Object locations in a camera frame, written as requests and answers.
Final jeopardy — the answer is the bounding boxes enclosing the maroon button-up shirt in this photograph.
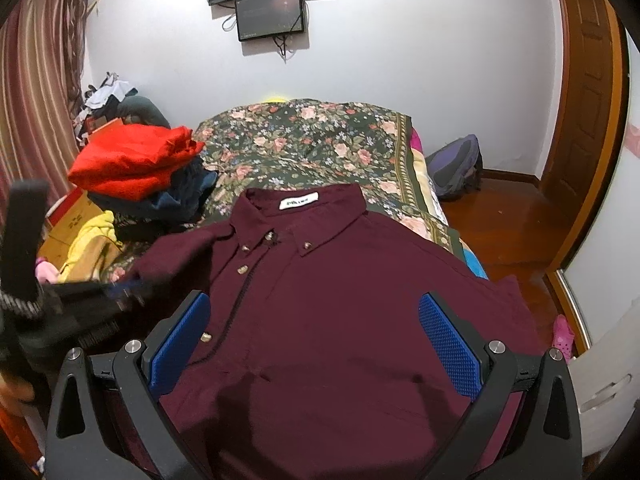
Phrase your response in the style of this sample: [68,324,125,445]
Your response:
[128,184,542,479]

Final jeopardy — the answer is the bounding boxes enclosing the white mini fridge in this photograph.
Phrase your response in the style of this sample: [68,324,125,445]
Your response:
[568,300,640,457]

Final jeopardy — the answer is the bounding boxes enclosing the pink croc shoe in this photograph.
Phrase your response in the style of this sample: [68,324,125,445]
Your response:
[552,314,575,362]

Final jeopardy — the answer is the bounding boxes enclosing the yellow blanket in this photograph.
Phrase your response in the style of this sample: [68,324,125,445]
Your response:
[58,211,122,283]

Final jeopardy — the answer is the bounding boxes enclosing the black floral folded garment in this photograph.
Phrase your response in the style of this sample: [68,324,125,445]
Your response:
[113,212,209,243]

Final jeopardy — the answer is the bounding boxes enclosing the red folded garment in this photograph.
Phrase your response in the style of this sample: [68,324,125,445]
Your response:
[67,122,204,202]

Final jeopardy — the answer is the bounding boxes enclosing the dark blue folded garment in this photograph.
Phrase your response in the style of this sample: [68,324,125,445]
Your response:
[88,157,218,223]

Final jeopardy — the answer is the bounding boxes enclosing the floral green bedspread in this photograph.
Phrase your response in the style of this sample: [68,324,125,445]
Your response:
[186,99,463,256]

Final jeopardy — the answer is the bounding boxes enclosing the striped red curtain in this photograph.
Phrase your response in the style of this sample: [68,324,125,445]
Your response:
[1,0,88,205]

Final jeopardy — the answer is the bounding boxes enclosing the purple grey backpack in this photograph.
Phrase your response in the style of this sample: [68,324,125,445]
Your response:
[425,134,484,200]

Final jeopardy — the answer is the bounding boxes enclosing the brown wooden door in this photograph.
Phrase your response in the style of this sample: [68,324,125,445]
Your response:
[541,0,629,273]

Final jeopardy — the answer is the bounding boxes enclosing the small wall monitor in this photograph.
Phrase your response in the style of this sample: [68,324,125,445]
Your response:
[234,0,306,42]

